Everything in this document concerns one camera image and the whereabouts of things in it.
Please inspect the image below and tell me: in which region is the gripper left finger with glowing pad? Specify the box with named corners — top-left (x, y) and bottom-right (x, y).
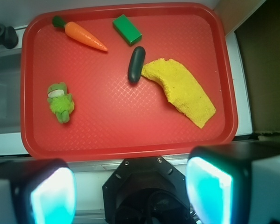
top-left (0, 159), bottom-right (77, 224)

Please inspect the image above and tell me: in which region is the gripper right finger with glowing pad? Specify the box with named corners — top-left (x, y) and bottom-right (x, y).
top-left (185, 141), bottom-right (280, 224)

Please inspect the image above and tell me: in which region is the orange toy carrot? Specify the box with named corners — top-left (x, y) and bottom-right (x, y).
top-left (52, 16), bottom-right (108, 52)

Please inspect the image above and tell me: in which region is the green plush frog toy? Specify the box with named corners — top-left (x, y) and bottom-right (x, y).
top-left (47, 82), bottom-right (75, 124)

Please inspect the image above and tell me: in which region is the yellow cloth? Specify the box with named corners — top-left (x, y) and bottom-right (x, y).
top-left (141, 58), bottom-right (216, 129)

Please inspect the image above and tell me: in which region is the red plastic tray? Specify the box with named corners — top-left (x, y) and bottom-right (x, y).
top-left (21, 3), bottom-right (238, 161)

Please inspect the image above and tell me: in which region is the brown cardboard box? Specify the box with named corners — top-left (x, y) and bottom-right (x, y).
top-left (235, 0), bottom-right (280, 142)

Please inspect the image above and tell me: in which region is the black clamp knob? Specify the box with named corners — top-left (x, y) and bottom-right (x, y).
top-left (0, 24), bottom-right (19, 49)

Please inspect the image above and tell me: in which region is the dark green toy cucumber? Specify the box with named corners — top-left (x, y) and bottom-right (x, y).
top-left (127, 46), bottom-right (146, 84)

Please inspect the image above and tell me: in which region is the green rectangular block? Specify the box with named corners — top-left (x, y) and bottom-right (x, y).
top-left (112, 14), bottom-right (142, 46)

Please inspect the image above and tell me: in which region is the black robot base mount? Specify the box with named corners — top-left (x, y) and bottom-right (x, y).
top-left (102, 156), bottom-right (196, 224)

